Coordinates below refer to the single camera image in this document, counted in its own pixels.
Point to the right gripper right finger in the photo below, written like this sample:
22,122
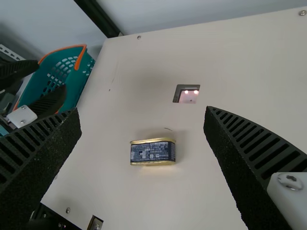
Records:
251,167

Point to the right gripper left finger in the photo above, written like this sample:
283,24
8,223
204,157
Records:
31,167

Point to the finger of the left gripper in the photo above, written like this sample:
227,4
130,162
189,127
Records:
14,70
50,101

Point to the gold rectangular tin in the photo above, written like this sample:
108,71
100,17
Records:
153,152

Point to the teal shopping basket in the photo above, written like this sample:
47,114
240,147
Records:
70,81

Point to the small square scanner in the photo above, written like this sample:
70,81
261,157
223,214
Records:
188,94

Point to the black post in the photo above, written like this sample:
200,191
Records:
100,16

